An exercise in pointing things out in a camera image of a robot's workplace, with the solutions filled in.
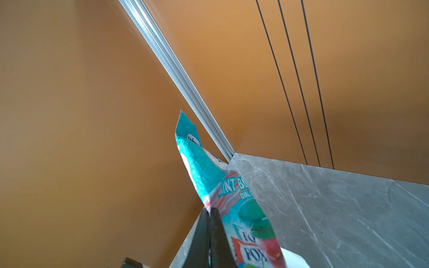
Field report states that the floral paper gift bag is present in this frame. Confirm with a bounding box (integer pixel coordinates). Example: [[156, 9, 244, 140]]
[[281, 248, 310, 268]]

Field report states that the teal snack bag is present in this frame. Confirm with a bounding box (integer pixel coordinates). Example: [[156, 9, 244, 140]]
[[175, 112, 287, 268]]

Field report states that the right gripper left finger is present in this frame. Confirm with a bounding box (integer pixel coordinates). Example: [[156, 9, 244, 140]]
[[182, 208, 210, 268]]

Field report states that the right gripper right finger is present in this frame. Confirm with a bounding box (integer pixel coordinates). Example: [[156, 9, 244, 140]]
[[209, 208, 238, 268]]

